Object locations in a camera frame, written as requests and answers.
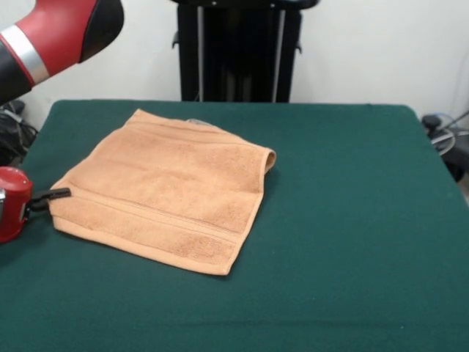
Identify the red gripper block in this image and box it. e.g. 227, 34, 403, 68
0, 166, 72, 244

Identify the tan terry towel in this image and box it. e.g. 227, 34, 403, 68
48, 108, 277, 276

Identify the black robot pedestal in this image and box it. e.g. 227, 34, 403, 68
171, 0, 320, 103

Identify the dark green table cloth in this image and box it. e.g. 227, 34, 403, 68
0, 99, 469, 352

